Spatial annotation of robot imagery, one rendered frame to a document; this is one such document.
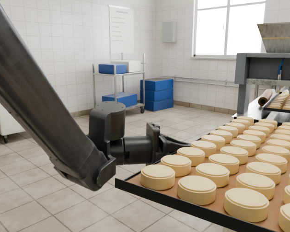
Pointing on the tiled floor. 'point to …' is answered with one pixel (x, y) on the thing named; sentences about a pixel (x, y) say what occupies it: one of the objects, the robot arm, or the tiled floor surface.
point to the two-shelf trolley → (122, 84)
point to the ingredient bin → (2, 120)
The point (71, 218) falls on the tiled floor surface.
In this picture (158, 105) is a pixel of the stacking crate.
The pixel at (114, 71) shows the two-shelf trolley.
